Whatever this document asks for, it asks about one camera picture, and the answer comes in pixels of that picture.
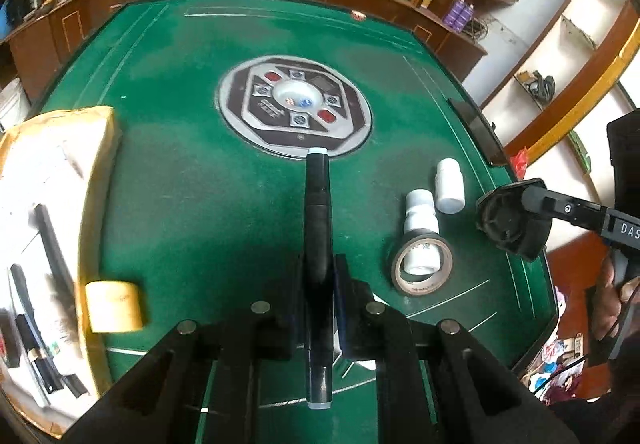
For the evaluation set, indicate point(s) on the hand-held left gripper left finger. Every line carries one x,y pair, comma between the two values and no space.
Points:
287,334

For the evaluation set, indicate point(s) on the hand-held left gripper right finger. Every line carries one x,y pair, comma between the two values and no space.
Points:
345,314

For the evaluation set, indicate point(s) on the small white bottle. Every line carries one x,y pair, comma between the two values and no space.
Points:
449,189

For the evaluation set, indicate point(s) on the large white bottle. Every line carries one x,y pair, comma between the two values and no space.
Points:
420,224

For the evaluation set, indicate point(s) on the black rod pale end caps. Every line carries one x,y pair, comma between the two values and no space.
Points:
317,224

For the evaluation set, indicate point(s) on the gold lined box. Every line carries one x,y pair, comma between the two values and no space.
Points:
30,174

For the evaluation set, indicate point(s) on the person's right hand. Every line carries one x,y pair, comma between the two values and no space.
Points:
607,309

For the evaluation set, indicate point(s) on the red plastic bag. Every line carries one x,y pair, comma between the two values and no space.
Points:
520,161

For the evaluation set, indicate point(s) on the black tape roll tan core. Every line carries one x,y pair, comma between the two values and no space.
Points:
446,264

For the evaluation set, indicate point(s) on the wooden shelf unit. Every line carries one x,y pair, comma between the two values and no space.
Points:
575,109

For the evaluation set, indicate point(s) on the grey crumpled cloth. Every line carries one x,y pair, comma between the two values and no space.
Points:
540,84

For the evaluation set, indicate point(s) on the pile of plastic bags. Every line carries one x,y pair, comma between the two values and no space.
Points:
550,366

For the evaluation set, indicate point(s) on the yellow cylindrical container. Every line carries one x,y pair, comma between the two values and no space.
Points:
112,306

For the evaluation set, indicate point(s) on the table centre control panel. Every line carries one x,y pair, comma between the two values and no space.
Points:
260,124

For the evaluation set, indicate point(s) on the cluster of purple bottles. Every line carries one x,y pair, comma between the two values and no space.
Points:
460,15

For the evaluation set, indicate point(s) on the dark clothing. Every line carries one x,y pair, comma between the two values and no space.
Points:
600,424

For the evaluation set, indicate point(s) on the small red white item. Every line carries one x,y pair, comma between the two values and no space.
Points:
358,15

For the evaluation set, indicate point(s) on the blue thermos jug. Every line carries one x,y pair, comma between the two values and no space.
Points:
3,21

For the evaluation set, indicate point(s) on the black electric pot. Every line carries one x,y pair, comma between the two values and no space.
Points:
21,1

